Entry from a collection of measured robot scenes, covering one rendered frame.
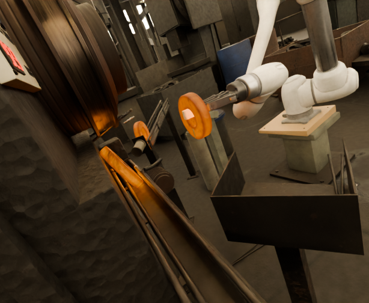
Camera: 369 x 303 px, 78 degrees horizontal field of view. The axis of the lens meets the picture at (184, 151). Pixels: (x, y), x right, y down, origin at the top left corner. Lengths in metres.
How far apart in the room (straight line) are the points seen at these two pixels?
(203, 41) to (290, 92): 3.31
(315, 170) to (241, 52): 2.81
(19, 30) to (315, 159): 1.57
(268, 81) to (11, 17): 0.74
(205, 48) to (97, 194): 4.41
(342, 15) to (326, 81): 4.15
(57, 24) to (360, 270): 1.32
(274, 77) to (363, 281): 0.86
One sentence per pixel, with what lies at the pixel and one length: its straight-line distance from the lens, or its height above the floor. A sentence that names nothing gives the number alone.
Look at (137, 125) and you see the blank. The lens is 1.31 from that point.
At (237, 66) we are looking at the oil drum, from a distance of 4.13.
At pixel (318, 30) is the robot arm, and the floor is 0.88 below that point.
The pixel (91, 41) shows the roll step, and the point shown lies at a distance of 0.69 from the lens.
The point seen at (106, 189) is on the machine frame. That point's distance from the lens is 0.38.
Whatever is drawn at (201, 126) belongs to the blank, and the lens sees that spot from 0.70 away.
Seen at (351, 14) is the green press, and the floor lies 0.57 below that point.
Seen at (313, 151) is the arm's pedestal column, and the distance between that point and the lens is 1.65.
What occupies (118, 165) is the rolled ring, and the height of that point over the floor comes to 0.79.
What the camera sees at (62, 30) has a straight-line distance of 0.63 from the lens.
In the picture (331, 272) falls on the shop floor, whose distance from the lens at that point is 1.25.
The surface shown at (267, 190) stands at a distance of 0.68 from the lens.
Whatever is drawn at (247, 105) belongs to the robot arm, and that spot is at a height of 0.74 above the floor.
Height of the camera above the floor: 1.01
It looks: 21 degrees down
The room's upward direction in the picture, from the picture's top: 23 degrees counter-clockwise
